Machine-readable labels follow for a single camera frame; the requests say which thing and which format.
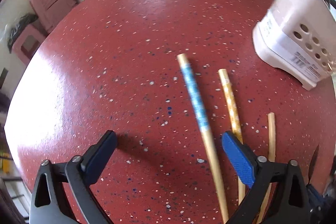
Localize dark translucent plastic spoon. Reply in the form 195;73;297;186
308;144;319;184

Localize plain bamboo chopstick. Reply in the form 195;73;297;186
256;112;276;223

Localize orange patterned bamboo chopstick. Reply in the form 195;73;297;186
217;68;247;206

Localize pink plastic utensil holder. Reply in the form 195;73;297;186
252;0;335;90

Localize blue patterned bamboo chopstick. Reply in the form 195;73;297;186
177;53;229;223

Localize black plastic bag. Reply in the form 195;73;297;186
7;13;38;53

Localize pink plastic stool stack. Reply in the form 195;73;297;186
12;0;77;65

